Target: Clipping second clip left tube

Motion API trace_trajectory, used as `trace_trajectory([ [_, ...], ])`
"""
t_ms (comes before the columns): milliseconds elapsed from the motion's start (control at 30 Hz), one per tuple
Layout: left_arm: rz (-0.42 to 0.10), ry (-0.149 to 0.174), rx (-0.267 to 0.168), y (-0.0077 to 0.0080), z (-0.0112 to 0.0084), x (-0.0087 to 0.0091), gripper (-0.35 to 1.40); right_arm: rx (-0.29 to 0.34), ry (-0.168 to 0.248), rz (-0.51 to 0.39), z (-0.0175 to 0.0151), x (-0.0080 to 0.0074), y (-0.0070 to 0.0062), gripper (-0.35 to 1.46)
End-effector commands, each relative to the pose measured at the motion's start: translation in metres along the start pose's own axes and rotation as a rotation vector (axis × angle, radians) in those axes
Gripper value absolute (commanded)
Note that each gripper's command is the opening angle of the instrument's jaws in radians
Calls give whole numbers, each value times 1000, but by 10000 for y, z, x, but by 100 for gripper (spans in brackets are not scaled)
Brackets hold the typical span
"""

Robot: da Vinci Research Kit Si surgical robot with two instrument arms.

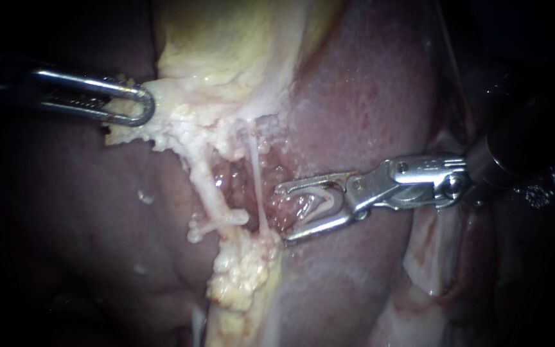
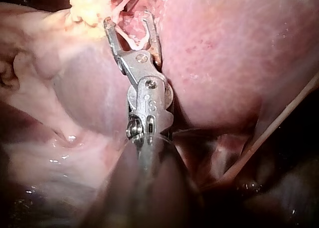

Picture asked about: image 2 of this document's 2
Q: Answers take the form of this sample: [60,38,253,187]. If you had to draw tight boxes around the dark red liver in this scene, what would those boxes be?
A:
[0,0,319,189]

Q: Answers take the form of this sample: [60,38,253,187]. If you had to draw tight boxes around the thin tube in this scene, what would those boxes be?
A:
[109,0,148,23]

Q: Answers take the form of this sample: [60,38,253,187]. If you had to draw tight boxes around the right arm instrument jaw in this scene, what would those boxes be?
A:
[103,16,124,57]
[143,10,162,65]

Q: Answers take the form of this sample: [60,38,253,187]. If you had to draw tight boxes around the gallbladder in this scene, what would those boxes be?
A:
[68,0,114,39]

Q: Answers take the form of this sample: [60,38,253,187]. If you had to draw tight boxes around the thin steel wire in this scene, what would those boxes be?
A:
[222,72,319,179]

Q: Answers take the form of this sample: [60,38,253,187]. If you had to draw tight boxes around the right arm instrument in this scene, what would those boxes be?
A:
[114,50,175,140]

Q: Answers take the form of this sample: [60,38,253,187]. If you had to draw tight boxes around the white clip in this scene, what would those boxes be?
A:
[115,26,152,51]

